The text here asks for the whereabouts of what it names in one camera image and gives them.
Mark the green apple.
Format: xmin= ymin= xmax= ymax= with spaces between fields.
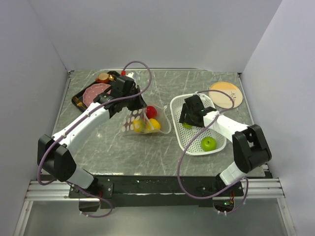
xmin=200 ymin=137 xmax=217 ymax=152
xmin=182 ymin=123 xmax=192 ymax=129

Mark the clear polka dot zip bag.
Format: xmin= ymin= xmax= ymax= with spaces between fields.
xmin=121 ymin=104 xmax=171 ymax=135

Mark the yellow pear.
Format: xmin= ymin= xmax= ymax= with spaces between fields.
xmin=146 ymin=118 xmax=161 ymax=131

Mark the red apple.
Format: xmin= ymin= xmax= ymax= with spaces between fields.
xmin=146 ymin=106 xmax=158 ymax=119

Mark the yellow green mango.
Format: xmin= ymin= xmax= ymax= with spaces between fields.
xmin=132 ymin=119 xmax=145 ymax=133

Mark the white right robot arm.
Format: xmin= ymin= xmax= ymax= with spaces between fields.
xmin=179 ymin=95 xmax=272 ymax=196

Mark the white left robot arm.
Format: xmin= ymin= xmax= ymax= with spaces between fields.
xmin=37 ymin=75 xmax=146 ymax=198

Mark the gold spoon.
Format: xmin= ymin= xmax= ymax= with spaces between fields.
xmin=108 ymin=74 xmax=118 ymax=82

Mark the white perforated plastic basket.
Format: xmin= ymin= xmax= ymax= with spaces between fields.
xmin=170 ymin=93 xmax=227 ymax=156

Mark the orange cup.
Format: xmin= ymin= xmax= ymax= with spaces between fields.
xmin=95 ymin=73 xmax=109 ymax=84

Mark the yellow cream round plate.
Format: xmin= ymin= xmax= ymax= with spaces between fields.
xmin=209 ymin=82 xmax=243 ymax=109

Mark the pink polka dot plate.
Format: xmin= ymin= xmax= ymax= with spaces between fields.
xmin=83 ymin=83 xmax=110 ymax=107

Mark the black rectangular tray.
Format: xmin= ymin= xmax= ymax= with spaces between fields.
xmin=71 ymin=71 xmax=120 ymax=112

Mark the gold fork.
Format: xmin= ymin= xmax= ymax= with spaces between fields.
xmin=73 ymin=97 xmax=85 ymax=109

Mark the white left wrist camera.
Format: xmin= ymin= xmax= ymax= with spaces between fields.
xmin=121 ymin=70 xmax=137 ymax=80

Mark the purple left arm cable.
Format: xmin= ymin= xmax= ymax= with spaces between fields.
xmin=36 ymin=60 xmax=152 ymax=219

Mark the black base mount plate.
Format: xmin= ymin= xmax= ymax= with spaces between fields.
xmin=68 ymin=175 xmax=247 ymax=212

